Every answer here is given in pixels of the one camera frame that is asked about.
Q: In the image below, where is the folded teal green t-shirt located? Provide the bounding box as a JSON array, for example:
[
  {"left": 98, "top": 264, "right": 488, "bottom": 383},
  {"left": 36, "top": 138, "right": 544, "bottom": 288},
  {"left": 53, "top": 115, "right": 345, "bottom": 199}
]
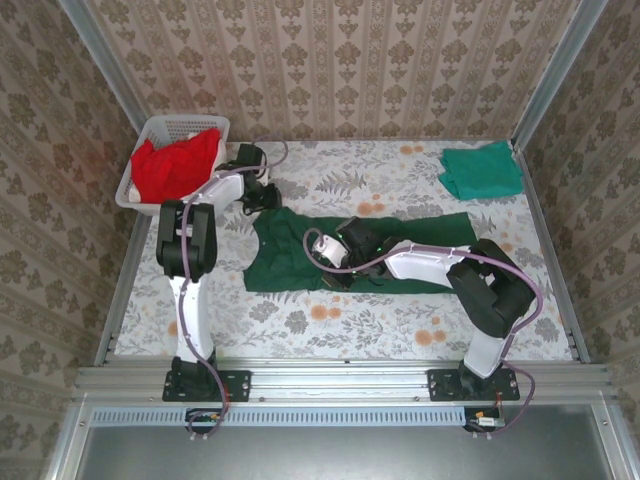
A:
[{"left": 437, "top": 140, "right": 525, "bottom": 201}]

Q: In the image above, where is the aluminium frame cross rail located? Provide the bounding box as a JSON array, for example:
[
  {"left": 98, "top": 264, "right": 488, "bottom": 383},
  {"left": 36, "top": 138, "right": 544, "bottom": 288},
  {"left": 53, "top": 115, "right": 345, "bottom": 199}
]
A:
[{"left": 74, "top": 358, "right": 614, "bottom": 404}]

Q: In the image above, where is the dark green t-shirt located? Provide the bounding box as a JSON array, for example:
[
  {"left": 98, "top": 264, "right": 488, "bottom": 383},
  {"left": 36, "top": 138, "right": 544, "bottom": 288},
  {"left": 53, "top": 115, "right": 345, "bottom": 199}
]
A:
[{"left": 243, "top": 207, "right": 476, "bottom": 296}]

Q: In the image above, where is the aluminium frame post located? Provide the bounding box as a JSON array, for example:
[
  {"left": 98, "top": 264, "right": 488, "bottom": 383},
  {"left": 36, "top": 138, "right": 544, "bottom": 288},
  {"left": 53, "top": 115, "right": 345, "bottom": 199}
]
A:
[
  {"left": 57, "top": 0, "right": 166, "bottom": 156},
  {"left": 510, "top": 0, "right": 609, "bottom": 151}
]

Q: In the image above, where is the floral tablecloth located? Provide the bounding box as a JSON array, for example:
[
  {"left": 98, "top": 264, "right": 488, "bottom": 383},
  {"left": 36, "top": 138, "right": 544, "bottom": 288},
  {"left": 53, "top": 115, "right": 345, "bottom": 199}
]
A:
[{"left": 113, "top": 139, "right": 574, "bottom": 361}]

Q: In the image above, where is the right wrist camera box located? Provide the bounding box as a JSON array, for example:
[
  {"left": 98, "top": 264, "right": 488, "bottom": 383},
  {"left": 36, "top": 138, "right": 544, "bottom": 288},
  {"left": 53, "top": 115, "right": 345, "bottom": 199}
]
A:
[{"left": 312, "top": 234, "right": 347, "bottom": 266}]

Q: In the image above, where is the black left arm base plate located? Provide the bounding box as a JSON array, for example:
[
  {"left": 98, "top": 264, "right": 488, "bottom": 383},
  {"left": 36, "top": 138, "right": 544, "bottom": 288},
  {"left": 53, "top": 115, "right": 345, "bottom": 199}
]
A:
[{"left": 162, "top": 368, "right": 252, "bottom": 404}]

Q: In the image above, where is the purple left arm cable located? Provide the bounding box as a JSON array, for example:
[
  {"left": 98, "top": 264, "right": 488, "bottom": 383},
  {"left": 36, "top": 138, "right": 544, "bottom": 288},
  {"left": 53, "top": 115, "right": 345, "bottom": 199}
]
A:
[{"left": 179, "top": 134, "right": 290, "bottom": 444}]

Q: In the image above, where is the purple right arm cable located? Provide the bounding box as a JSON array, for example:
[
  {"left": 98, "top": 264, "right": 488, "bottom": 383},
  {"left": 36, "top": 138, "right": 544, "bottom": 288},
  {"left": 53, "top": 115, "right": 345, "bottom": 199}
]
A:
[{"left": 303, "top": 227, "right": 544, "bottom": 441}]

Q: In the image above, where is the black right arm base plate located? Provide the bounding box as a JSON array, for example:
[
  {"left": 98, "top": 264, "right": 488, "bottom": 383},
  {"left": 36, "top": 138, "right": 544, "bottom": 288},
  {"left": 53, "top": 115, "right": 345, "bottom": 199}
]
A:
[{"left": 427, "top": 368, "right": 521, "bottom": 403}]

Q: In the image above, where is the grey slotted cable duct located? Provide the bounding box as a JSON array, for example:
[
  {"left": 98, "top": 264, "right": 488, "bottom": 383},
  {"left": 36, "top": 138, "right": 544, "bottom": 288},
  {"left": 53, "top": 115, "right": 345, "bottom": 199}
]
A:
[{"left": 92, "top": 405, "right": 466, "bottom": 427}]

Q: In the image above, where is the red t-shirt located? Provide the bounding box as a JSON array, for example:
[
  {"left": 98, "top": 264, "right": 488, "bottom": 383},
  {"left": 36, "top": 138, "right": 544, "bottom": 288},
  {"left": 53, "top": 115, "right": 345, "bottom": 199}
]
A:
[{"left": 130, "top": 128, "right": 224, "bottom": 205}]

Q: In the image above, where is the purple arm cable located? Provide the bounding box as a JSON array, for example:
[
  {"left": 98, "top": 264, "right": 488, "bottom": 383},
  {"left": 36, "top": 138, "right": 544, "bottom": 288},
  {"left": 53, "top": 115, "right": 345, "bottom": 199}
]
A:
[
  {"left": 303, "top": 227, "right": 544, "bottom": 441},
  {"left": 179, "top": 134, "right": 290, "bottom": 444}
]

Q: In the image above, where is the grey metal panel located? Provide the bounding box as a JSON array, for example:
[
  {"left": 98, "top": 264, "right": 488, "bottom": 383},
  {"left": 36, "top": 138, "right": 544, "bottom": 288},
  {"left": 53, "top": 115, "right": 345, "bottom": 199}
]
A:
[{"left": 44, "top": 404, "right": 640, "bottom": 480}]

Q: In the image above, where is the white plastic laundry basket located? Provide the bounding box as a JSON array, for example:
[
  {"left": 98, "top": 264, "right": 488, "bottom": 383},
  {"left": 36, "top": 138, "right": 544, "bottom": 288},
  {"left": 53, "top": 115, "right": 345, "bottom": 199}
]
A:
[{"left": 114, "top": 115, "right": 232, "bottom": 217}]

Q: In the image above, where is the small cable connector board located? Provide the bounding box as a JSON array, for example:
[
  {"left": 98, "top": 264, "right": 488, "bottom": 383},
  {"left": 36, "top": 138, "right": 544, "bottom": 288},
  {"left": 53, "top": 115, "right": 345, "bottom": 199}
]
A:
[
  {"left": 464, "top": 407, "right": 504, "bottom": 431},
  {"left": 187, "top": 408, "right": 224, "bottom": 426}
]

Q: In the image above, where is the aluminium table side rail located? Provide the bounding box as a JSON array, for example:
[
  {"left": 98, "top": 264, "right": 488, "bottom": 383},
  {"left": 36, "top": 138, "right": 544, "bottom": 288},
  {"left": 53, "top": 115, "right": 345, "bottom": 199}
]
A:
[
  {"left": 94, "top": 209, "right": 154, "bottom": 366},
  {"left": 514, "top": 147, "right": 591, "bottom": 364}
]

